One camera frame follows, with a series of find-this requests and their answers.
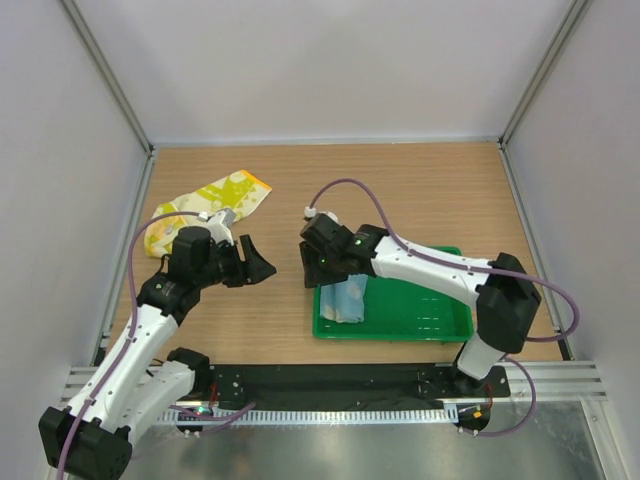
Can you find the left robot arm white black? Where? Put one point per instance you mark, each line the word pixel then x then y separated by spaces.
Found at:
pixel 93 436

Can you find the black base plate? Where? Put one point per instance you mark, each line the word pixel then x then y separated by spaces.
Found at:
pixel 350 387

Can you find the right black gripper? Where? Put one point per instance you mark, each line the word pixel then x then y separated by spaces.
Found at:
pixel 313 275

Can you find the left aluminium frame post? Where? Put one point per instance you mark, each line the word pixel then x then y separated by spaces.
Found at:
pixel 89 42

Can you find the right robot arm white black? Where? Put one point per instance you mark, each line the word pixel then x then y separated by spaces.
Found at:
pixel 501 293

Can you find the perforated metal cable rail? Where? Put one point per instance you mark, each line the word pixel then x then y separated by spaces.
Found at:
pixel 204 416

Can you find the aluminium frame post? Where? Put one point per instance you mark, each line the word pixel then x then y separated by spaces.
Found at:
pixel 89 42
pixel 552 54

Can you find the right aluminium frame post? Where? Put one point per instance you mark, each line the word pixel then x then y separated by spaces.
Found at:
pixel 552 54

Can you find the blue polka dot towel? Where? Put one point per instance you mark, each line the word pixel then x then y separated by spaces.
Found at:
pixel 343 302

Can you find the green plastic tray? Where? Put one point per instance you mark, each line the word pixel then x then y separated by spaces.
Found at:
pixel 394 310

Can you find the yellow green printed towel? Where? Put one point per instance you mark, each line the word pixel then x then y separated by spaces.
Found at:
pixel 239 191

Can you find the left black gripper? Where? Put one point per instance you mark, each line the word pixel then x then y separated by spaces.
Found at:
pixel 254 265

